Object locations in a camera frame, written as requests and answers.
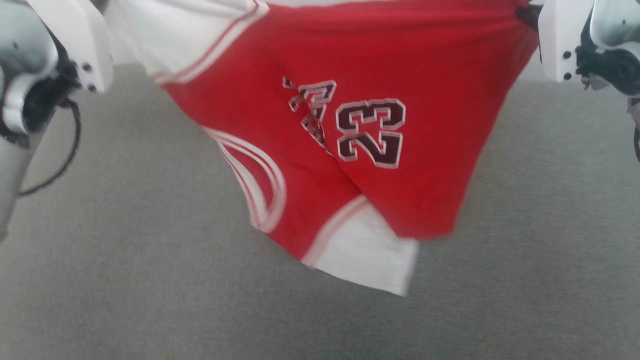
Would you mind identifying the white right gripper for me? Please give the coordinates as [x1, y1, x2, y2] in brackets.
[517, 0, 597, 84]

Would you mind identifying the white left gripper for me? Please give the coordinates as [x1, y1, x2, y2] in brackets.
[27, 0, 115, 95]

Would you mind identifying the red and white basketball jersey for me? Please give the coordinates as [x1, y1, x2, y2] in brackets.
[102, 0, 544, 297]

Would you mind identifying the grey upholstered sofa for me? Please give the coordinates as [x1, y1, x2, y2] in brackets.
[0, 62, 640, 360]

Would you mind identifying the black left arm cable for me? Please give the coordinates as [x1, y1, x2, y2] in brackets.
[17, 97, 83, 197]

